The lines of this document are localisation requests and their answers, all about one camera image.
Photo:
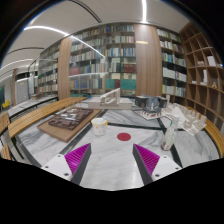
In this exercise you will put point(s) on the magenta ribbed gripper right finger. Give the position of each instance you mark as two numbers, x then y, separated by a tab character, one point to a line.
151	166

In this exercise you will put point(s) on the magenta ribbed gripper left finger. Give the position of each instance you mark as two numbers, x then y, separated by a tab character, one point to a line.
71	166

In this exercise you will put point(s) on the clear plastic water bottle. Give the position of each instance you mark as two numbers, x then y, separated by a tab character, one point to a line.
170	134

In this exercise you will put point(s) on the red round sticker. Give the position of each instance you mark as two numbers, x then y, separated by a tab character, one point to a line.
124	136

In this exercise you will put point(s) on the brown architectural model on board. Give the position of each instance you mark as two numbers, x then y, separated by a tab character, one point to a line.
67	124

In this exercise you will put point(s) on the white paper cup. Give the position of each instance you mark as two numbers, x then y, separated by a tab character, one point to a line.
99	126

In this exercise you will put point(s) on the dark house model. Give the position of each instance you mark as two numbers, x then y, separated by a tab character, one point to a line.
150	107

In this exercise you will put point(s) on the white terraced paper model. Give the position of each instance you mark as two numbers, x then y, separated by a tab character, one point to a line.
189	120

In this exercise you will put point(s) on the white building model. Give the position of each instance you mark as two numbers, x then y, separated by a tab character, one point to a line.
110	100

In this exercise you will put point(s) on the long wooden slatted bench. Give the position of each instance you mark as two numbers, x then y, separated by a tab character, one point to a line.
25	121

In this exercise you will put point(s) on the curved wooden bench right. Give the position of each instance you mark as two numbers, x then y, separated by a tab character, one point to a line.
216	135

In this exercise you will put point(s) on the large book-filled bookshelf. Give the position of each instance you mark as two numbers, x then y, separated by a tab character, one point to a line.
103	58

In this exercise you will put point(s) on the right bookshelf with books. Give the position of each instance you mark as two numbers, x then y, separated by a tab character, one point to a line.
174	72

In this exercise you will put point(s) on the wooden cubby shelf unit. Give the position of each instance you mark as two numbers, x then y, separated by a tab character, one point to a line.
205	75

